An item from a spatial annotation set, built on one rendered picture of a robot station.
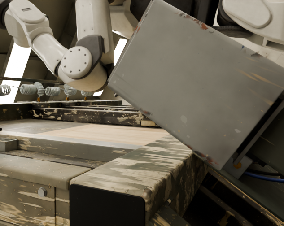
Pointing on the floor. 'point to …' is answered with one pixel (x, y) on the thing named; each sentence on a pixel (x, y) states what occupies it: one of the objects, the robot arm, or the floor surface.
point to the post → (277, 144)
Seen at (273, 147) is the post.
